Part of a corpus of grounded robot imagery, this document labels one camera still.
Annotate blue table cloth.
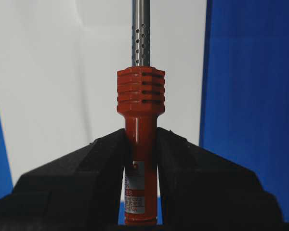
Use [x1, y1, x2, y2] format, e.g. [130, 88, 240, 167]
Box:
[0, 0, 289, 222]

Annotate large white foam board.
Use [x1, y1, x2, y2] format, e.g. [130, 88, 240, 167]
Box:
[0, 0, 207, 182]

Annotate red handled soldering iron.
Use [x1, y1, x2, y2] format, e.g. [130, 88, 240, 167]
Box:
[117, 0, 165, 226]

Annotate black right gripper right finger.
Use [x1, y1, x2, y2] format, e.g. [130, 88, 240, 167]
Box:
[156, 128, 284, 231]

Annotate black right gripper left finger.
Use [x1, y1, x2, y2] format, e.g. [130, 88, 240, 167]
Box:
[0, 129, 129, 231]

